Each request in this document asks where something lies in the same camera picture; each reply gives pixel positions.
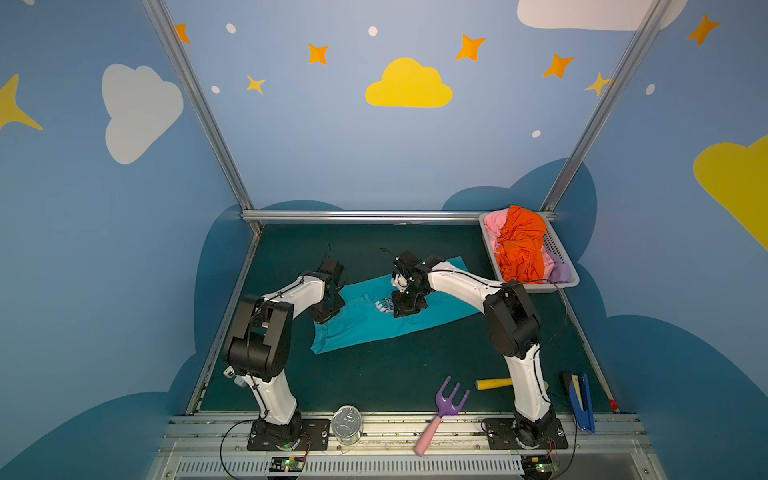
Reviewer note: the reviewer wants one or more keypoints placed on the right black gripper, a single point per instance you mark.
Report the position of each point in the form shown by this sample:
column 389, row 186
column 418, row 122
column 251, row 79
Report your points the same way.
column 405, row 300

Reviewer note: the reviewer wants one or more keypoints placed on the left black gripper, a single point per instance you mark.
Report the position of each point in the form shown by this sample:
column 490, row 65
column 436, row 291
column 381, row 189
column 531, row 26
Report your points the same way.
column 328, row 306

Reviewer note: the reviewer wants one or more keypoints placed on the teal printed t shirt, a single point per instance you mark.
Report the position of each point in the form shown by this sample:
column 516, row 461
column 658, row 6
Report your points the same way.
column 368, row 316

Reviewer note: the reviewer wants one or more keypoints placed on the white plastic laundry basket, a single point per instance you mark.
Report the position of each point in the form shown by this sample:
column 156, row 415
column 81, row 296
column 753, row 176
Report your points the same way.
column 552, row 246

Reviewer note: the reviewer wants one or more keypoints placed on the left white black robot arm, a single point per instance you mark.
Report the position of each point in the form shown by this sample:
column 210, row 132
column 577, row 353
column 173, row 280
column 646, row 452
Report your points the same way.
column 258, row 343

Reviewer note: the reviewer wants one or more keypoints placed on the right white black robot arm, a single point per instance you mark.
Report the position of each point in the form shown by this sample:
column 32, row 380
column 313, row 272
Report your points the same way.
column 513, row 325

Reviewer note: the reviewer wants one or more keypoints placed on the green yellow toy trowel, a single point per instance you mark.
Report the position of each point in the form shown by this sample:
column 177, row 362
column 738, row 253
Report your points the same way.
column 489, row 384

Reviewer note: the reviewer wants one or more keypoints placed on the purple pink toy rake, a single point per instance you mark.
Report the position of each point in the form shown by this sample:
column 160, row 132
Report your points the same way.
column 445, row 407

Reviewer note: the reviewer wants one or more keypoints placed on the pink t shirt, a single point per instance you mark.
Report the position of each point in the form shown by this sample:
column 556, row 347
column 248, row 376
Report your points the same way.
column 493, row 222

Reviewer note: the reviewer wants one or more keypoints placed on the orange t shirt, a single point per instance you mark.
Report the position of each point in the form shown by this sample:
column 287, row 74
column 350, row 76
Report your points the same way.
column 519, row 246

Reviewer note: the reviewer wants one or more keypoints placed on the silver tin can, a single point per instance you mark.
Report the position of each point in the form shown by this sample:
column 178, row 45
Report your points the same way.
column 347, row 425

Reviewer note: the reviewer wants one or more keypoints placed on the grey white stapler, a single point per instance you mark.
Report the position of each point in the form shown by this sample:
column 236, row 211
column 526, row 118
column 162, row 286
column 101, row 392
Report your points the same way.
column 238, row 380

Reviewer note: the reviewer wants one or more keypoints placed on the lilac t shirt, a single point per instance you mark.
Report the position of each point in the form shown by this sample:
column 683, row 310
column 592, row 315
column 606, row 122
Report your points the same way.
column 561, row 271

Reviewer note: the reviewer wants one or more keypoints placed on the blue stapler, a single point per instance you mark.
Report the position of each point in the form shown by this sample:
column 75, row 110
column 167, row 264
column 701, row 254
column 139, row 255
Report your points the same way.
column 578, row 392

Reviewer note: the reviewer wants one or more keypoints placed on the left green circuit board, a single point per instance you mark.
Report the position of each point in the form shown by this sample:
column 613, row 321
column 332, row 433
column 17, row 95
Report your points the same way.
column 287, row 464

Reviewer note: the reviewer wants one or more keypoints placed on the green circuit board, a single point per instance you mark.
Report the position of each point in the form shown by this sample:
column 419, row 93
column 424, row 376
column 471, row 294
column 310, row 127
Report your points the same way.
column 287, row 464
column 537, row 468

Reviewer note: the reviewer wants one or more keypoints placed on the right green circuit board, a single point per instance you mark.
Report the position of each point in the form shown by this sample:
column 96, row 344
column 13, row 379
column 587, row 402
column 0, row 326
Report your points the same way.
column 537, row 468

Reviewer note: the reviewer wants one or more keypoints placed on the red tipped white pen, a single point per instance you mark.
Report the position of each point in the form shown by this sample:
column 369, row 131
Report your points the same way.
column 570, row 312

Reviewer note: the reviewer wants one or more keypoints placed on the horizontal aluminium frame bar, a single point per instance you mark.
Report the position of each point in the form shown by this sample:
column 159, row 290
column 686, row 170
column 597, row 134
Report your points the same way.
column 337, row 217

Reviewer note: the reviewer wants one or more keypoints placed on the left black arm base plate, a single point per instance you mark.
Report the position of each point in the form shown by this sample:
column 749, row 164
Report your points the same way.
column 306, row 433

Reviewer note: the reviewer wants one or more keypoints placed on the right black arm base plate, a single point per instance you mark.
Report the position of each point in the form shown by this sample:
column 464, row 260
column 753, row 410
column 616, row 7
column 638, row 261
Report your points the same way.
column 512, row 434

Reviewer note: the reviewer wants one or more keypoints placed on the front aluminium rail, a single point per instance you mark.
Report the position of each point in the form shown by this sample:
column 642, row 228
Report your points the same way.
column 213, row 446

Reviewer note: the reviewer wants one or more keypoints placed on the left aluminium frame post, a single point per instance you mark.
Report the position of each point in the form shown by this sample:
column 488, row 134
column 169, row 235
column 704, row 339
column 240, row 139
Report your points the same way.
column 162, row 22

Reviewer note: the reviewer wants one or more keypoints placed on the aluminium frame post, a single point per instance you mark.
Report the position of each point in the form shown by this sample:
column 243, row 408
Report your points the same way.
column 637, row 49
column 162, row 22

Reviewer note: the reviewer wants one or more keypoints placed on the right aluminium frame post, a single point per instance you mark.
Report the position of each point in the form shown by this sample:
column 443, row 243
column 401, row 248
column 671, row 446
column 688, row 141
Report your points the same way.
column 637, row 49

